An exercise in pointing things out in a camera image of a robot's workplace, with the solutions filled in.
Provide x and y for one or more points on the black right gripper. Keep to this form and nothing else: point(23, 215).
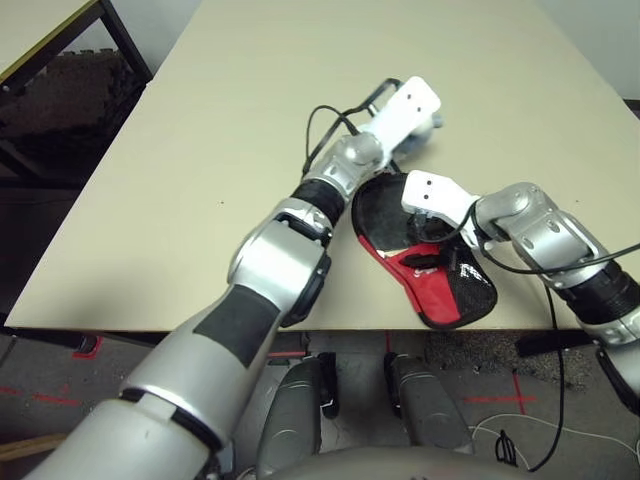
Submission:
point(432, 230)

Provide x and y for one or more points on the black red paddle case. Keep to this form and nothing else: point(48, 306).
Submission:
point(435, 300)

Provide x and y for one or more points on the black wooden ping-pong paddle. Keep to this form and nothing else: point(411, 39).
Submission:
point(380, 215)

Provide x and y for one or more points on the grey-blue plush charm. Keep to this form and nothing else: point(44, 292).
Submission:
point(427, 135)

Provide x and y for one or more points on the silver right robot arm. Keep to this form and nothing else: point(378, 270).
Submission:
point(550, 230)

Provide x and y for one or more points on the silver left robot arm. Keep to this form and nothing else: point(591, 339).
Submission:
point(275, 260)

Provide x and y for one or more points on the grey right robot leg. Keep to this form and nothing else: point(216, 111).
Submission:
point(430, 405)

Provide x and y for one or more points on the grey robot leg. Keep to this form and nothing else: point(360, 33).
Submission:
point(290, 415)
point(430, 405)

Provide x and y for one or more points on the black table base bar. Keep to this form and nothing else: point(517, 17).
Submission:
point(555, 344)

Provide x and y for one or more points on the grey left robot leg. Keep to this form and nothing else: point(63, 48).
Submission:
point(290, 415)

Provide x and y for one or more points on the beige robot torso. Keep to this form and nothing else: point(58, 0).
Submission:
point(400, 465)

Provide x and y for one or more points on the dark foam puzzle mat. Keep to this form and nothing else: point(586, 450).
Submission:
point(75, 90)

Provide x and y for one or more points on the wooden plank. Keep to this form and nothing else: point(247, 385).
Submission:
point(30, 446)

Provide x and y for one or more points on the beige black-framed side table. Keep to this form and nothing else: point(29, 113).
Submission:
point(30, 35)

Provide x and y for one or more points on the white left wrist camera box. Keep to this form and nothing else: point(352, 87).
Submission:
point(405, 112)

